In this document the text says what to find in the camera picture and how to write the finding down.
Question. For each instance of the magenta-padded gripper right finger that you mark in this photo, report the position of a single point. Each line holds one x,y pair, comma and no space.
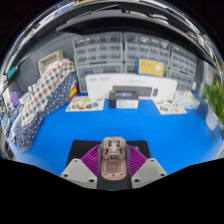
148,170

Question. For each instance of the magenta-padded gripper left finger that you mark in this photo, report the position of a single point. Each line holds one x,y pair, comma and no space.
78,171

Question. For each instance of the navy white dotted cloth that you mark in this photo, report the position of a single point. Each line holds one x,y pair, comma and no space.
40,123

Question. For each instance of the colourful sticker sheet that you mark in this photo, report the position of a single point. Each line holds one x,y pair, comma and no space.
170,107
83,104

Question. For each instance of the small black product box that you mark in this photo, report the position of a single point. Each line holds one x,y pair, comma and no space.
123,100

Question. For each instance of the small yellow red packet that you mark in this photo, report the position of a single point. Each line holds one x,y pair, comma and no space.
72,92

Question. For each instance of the white box blue label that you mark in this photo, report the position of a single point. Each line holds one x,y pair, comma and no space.
188,100

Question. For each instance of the long white keyboard box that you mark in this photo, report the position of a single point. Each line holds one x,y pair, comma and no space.
100,85

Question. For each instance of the purple soft bag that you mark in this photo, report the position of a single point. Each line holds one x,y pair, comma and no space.
14,99

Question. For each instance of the green potted plant white pot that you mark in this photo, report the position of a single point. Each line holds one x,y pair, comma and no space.
215,100

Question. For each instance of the yellow card box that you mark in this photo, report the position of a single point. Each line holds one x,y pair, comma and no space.
150,67

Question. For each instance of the white woven basket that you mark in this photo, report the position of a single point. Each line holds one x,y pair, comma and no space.
50,61

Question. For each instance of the teal box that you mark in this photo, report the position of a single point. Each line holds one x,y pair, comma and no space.
12,72

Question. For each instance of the black wall shelf unit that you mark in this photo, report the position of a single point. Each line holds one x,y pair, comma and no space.
133,18

